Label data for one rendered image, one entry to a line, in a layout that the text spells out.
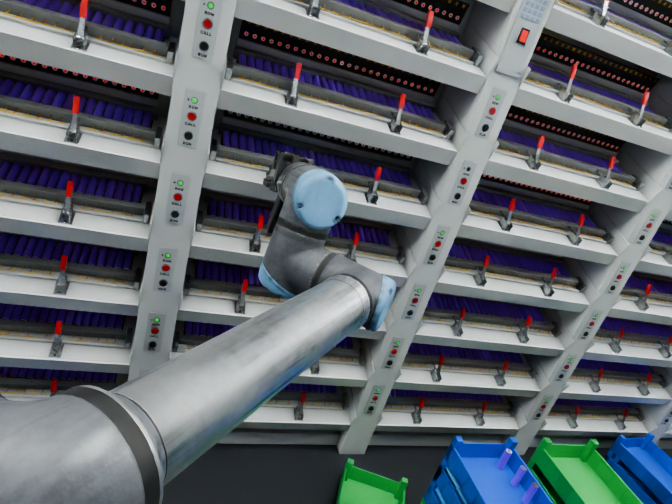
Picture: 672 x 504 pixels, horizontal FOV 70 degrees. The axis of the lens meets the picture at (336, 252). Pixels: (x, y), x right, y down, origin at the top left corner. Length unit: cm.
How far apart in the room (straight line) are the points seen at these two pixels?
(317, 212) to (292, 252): 8
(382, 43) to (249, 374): 87
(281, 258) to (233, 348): 34
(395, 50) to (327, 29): 16
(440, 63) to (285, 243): 63
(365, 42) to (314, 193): 49
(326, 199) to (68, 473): 55
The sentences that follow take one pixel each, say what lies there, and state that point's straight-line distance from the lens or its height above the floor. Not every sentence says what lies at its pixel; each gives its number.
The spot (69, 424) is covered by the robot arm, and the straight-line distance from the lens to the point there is 36.
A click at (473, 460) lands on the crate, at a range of 150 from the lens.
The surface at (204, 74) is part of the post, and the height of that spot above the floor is 109.
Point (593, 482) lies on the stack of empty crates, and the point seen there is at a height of 32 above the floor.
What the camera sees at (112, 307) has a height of 49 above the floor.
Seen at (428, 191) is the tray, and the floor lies 94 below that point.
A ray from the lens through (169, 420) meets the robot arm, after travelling 40.
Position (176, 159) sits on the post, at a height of 90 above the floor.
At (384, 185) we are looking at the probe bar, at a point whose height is 93.
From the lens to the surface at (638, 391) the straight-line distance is 238.
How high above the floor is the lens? 122
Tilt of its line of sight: 22 degrees down
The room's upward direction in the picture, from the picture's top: 18 degrees clockwise
